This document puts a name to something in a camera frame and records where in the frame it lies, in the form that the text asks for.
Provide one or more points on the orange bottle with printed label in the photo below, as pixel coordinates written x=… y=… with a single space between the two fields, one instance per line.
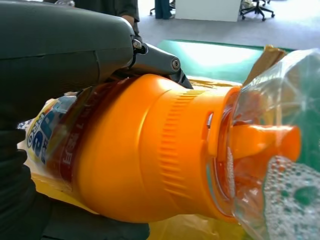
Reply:
x=140 y=149

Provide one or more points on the black office chair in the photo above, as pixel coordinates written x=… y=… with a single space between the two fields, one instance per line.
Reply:
x=257 y=8

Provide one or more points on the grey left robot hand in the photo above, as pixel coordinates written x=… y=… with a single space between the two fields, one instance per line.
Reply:
x=62 y=43

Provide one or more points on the white cabinet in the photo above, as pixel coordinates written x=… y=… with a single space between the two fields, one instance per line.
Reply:
x=207 y=10

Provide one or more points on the yellow film covered cardboard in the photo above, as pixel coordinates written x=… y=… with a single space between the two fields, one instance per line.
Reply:
x=265 y=63

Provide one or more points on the green table mat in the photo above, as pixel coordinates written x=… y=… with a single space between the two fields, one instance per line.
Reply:
x=212 y=59

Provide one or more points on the person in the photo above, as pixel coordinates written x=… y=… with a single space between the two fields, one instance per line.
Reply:
x=162 y=8
x=107 y=6

